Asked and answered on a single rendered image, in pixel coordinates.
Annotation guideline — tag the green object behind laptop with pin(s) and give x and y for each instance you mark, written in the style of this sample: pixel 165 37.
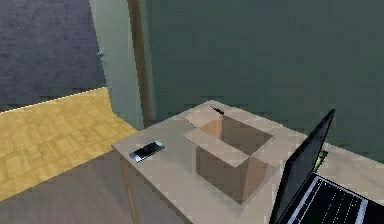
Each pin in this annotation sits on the green object behind laptop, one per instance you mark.
pixel 322 157

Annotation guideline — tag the black laptop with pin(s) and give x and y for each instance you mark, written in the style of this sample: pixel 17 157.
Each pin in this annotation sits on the black laptop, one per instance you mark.
pixel 320 196

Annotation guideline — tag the black pen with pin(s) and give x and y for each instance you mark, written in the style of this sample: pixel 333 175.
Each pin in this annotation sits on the black pen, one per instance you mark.
pixel 217 110

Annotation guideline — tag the black mobile phone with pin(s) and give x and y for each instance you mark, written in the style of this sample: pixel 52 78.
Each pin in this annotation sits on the black mobile phone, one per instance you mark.
pixel 147 151

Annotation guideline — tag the beige table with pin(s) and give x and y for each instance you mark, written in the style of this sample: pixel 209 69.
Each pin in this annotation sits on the beige table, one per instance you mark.
pixel 173 173

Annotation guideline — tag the open cardboard box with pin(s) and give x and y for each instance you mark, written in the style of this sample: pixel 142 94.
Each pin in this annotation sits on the open cardboard box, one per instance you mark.
pixel 230 166

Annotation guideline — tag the pale green room door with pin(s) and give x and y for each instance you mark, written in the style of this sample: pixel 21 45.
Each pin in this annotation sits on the pale green room door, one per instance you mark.
pixel 120 66

